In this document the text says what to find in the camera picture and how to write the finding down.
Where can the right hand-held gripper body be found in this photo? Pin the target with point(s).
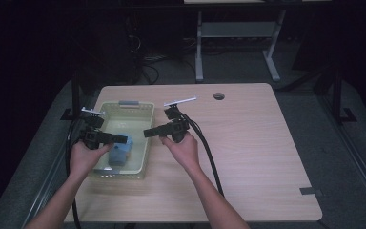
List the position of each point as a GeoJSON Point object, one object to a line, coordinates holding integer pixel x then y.
{"type": "Point", "coordinates": [179, 129]}

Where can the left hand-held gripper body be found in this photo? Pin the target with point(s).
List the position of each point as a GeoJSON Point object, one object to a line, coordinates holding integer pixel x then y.
{"type": "Point", "coordinates": [92, 136]}

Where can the pale yellow plastic basket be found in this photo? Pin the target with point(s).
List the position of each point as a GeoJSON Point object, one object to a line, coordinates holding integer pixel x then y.
{"type": "Point", "coordinates": [138, 127]}

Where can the person's left hand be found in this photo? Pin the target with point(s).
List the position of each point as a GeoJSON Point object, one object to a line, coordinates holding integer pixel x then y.
{"type": "Point", "coordinates": [82, 159]}

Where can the person's right hand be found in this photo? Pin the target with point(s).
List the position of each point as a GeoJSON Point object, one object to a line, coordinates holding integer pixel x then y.
{"type": "Point", "coordinates": [186, 154]}

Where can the black metal stand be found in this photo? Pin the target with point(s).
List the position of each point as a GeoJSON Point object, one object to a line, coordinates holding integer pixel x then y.
{"type": "Point", "coordinates": [75, 92]}
{"type": "Point", "coordinates": [338, 95]}

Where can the grey tape strip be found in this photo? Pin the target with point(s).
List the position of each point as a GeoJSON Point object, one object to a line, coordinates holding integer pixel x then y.
{"type": "Point", "coordinates": [311, 191]}

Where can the aluminium rail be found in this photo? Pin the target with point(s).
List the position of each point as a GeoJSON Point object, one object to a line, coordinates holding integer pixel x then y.
{"type": "Point", "coordinates": [357, 167]}
{"type": "Point", "coordinates": [43, 191]}

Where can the grey metal table frame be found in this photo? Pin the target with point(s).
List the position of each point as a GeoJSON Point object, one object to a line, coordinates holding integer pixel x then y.
{"type": "Point", "coordinates": [236, 29]}

